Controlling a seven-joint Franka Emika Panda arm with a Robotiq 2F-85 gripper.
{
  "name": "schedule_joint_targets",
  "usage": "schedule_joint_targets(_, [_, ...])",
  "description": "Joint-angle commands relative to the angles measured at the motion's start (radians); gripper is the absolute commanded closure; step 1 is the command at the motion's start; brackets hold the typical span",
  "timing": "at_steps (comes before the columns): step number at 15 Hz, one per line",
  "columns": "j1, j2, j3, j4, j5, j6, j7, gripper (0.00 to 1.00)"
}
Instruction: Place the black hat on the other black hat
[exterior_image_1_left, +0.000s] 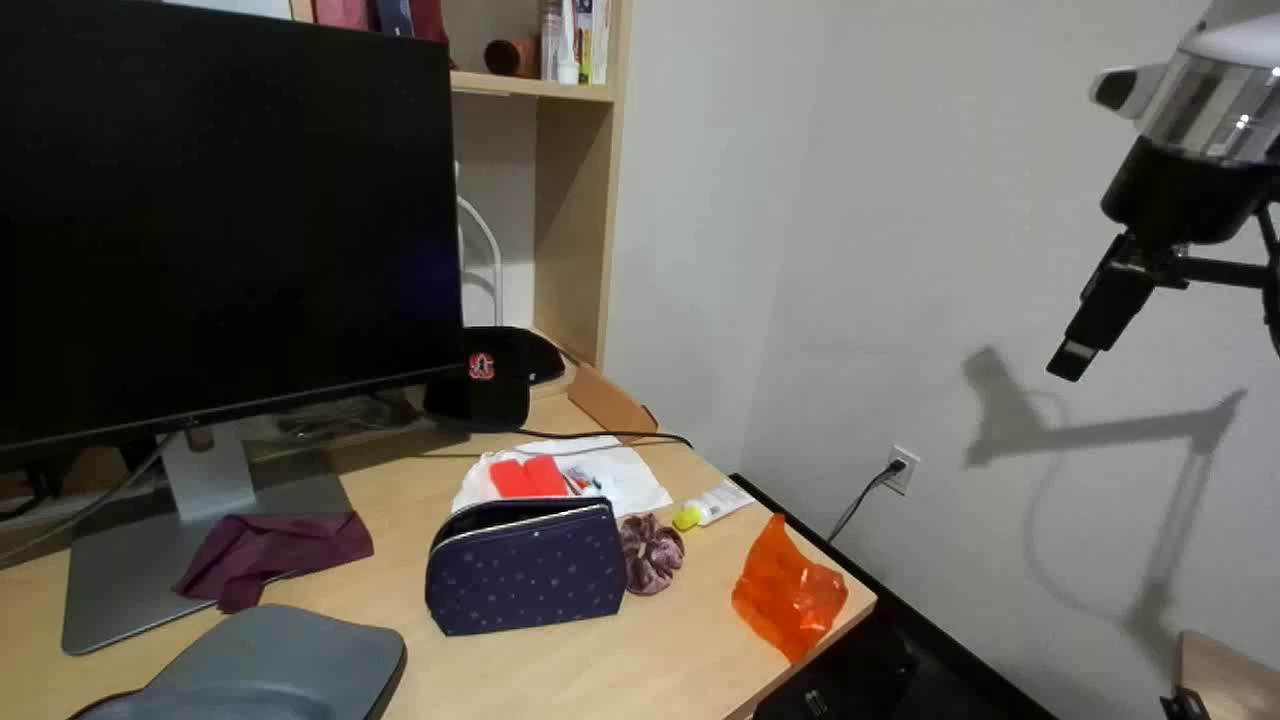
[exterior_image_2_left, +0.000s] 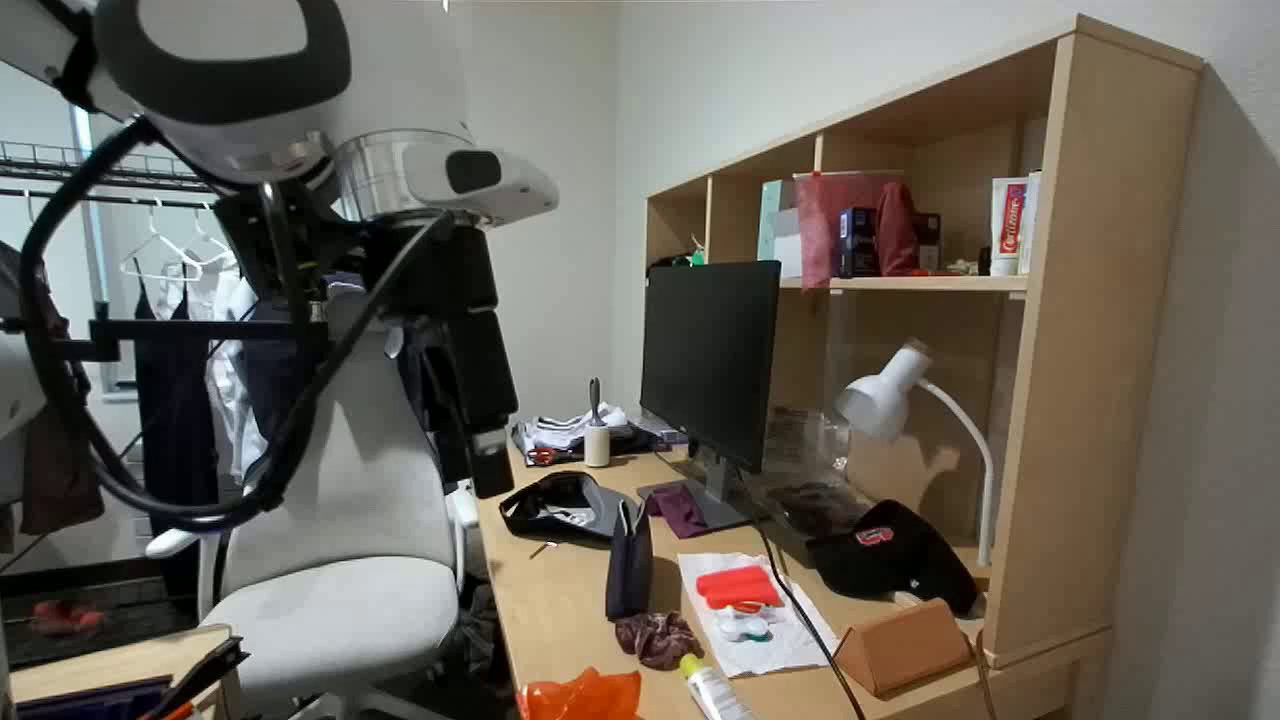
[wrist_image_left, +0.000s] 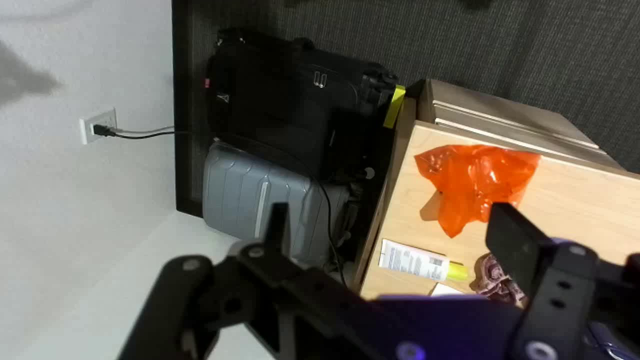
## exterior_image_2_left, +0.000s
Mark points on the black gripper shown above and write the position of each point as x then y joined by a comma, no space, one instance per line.
453,334

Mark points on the patterned folded cloth pile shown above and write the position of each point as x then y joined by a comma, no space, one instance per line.
560,434

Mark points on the small white bottle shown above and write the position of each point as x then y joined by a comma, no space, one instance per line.
598,442

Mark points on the dark blue jacket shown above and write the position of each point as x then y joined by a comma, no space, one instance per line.
272,387

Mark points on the black computer monitor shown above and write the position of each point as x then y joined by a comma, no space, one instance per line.
707,360

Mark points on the purple cloth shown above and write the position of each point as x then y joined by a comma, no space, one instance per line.
673,508

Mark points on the dark hanging clothes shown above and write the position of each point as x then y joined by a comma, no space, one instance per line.
177,415

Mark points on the navy dotted zipper pouch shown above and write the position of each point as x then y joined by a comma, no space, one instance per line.
627,564

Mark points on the grey monitor stand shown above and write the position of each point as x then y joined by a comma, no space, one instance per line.
714,468

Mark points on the white office chair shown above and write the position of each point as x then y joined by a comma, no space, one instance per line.
332,615

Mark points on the black clothes rack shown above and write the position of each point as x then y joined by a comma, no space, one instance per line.
144,329

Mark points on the pale green book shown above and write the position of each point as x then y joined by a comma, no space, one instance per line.
779,230

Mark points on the maroon hair scrunchie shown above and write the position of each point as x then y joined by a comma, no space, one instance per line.
658,639

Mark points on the orange plastic case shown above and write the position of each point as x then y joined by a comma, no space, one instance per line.
741,585

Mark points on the orange plastic bag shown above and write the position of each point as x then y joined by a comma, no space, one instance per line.
581,699

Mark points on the dark bottle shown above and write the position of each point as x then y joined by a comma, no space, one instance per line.
856,240

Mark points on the brown hanging garment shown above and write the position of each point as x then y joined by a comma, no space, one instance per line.
63,482

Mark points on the white desk lamp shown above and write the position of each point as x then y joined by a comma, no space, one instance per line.
882,401

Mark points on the white tube with yellow cap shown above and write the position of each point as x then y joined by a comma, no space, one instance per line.
707,684

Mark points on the small dark jar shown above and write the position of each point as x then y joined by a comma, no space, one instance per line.
930,240

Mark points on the black cap with red logo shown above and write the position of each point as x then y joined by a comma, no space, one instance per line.
907,555

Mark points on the brown cardboard box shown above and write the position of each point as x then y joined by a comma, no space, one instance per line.
907,651

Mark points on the white box with red picture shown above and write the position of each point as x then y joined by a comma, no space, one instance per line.
1010,224

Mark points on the light wooden shelf unit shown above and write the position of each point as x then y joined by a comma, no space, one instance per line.
1107,334

